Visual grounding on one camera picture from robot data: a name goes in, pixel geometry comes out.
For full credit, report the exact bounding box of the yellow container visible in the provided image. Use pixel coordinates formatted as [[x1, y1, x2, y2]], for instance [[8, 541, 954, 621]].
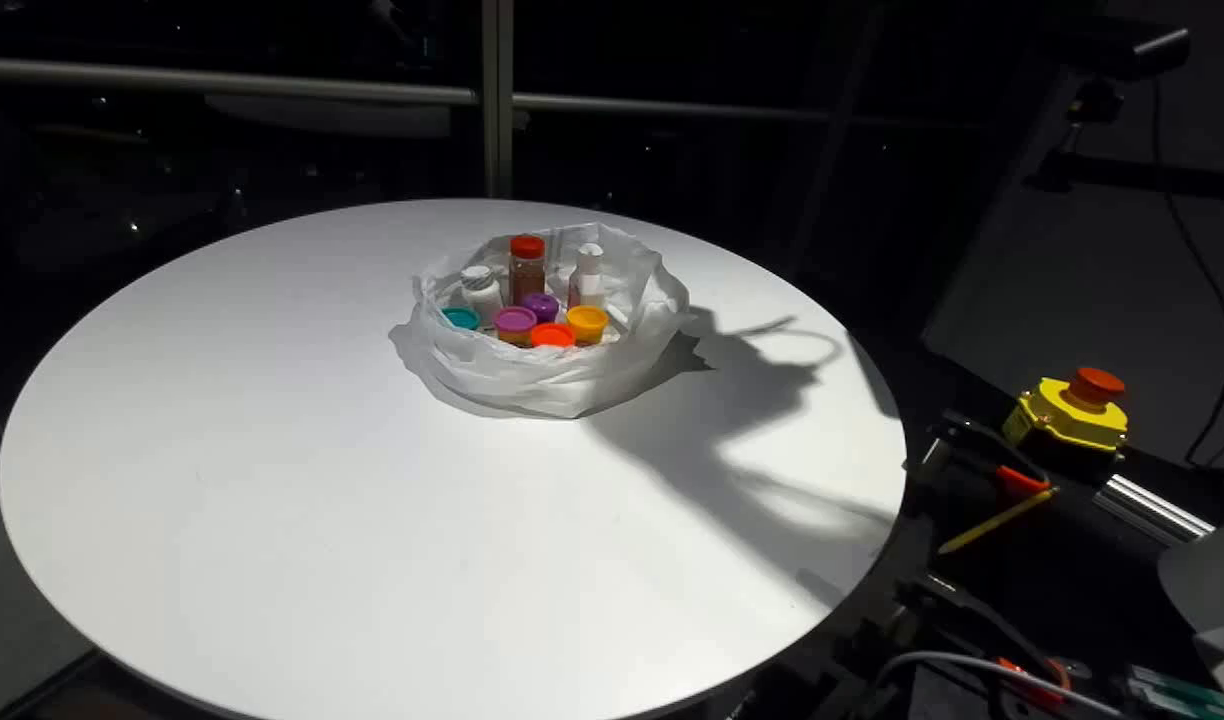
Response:
[[561, 301, 613, 347]]

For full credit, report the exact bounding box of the white bottle white cap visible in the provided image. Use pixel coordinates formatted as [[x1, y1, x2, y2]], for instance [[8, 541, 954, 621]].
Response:
[[562, 239, 613, 311]]

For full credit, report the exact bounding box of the magenta lid container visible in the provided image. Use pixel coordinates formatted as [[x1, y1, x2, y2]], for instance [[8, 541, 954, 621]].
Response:
[[493, 304, 541, 347]]

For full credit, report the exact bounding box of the spice bottle red lid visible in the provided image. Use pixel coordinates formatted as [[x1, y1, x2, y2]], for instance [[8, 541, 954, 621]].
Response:
[[509, 234, 552, 310]]

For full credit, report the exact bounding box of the white plastic bag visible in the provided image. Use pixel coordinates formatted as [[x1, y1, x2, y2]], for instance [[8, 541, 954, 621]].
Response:
[[390, 220, 697, 422]]

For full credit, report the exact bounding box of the small white pill bottle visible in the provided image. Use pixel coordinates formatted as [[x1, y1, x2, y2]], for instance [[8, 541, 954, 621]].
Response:
[[457, 261, 502, 310]]

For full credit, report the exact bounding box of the yellow pencil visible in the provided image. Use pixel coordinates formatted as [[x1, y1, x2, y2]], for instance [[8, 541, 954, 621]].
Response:
[[933, 484, 1065, 560]]

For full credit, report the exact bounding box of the red clamp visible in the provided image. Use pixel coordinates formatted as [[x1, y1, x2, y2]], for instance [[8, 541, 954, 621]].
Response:
[[991, 459, 1057, 502]]

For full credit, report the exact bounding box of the yellow red emergency stop button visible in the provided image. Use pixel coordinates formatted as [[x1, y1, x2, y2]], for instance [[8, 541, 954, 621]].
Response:
[[1001, 366, 1132, 459]]

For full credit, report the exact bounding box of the metal horizontal railing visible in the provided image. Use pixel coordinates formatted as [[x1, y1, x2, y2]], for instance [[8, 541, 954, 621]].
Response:
[[0, 54, 986, 133]]

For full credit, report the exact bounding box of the aluminium profile bar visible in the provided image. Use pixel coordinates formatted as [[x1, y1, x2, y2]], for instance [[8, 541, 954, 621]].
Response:
[[1094, 471, 1219, 544]]

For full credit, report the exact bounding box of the white rounded cover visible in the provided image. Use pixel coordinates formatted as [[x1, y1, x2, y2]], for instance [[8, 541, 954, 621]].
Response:
[[1152, 513, 1224, 672]]

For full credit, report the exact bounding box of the metal window post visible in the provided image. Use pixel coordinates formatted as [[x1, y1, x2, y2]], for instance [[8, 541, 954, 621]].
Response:
[[475, 0, 518, 202]]

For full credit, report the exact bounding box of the grey cable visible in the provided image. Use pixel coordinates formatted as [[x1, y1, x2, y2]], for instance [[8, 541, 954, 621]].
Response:
[[869, 650, 1122, 720]]

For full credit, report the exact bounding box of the black hanging cable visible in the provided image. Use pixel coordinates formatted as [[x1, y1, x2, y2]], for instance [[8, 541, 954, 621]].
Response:
[[1146, 73, 1224, 463]]

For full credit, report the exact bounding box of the black mounted camera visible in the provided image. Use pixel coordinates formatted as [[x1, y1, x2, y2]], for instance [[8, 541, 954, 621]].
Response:
[[1035, 17, 1196, 133]]

